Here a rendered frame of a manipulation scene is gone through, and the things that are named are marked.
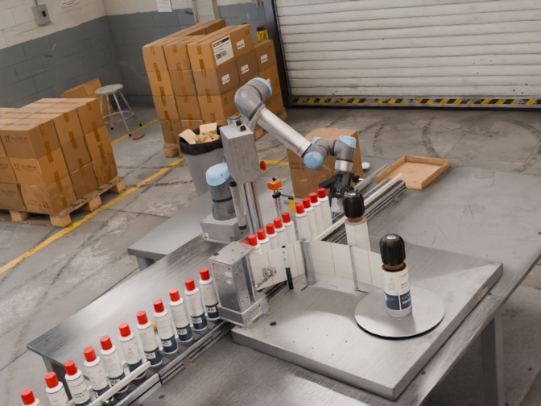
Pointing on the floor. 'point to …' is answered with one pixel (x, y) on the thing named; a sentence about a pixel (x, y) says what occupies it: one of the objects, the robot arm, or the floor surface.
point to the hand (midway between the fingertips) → (331, 215)
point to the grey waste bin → (198, 170)
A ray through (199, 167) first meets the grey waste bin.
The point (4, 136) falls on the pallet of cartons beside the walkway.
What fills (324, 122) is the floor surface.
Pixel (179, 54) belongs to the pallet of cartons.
